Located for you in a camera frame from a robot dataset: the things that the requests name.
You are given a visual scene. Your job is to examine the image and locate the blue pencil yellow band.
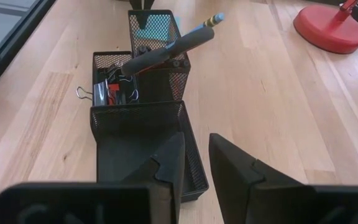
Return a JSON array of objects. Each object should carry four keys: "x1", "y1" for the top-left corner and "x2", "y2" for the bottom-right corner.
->
[{"x1": 165, "y1": 12, "x2": 226, "y2": 52}]

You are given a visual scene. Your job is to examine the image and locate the red desk lamp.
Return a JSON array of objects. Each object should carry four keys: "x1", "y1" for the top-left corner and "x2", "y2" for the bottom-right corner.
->
[{"x1": 293, "y1": 0, "x2": 358, "y2": 55}]

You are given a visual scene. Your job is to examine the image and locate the black binder clip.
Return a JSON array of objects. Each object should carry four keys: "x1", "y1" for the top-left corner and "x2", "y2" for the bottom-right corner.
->
[
  {"x1": 103, "y1": 60, "x2": 124, "y2": 82},
  {"x1": 75, "y1": 81, "x2": 109, "y2": 108}
]

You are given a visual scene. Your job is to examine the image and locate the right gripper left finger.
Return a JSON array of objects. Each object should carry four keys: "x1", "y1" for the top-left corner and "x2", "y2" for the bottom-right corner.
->
[{"x1": 121, "y1": 131, "x2": 186, "y2": 224}]

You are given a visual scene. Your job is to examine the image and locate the thick dark grey marker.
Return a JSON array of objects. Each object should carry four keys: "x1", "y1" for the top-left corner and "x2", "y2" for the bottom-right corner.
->
[{"x1": 120, "y1": 26, "x2": 216, "y2": 77}]

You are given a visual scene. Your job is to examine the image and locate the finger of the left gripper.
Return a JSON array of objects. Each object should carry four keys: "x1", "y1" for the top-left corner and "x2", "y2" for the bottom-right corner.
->
[
  {"x1": 142, "y1": 0, "x2": 156, "y2": 30},
  {"x1": 129, "y1": 0, "x2": 144, "y2": 29}
]

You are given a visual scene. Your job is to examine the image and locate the black mesh desk organizer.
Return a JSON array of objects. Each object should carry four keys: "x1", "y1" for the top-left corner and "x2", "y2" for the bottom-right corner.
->
[{"x1": 89, "y1": 9, "x2": 210, "y2": 203}]

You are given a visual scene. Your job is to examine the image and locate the small red office item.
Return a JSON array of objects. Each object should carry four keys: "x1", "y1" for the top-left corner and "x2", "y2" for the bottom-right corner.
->
[{"x1": 107, "y1": 82, "x2": 122, "y2": 105}]

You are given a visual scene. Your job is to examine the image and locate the teal sticky note pad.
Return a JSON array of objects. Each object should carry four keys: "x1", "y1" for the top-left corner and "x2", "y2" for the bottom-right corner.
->
[{"x1": 133, "y1": 16, "x2": 181, "y2": 44}]

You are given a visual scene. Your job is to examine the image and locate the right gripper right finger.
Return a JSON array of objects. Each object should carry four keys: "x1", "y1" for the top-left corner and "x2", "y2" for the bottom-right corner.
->
[{"x1": 208, "y1": 133, "x2": 318, "y2": 224}]

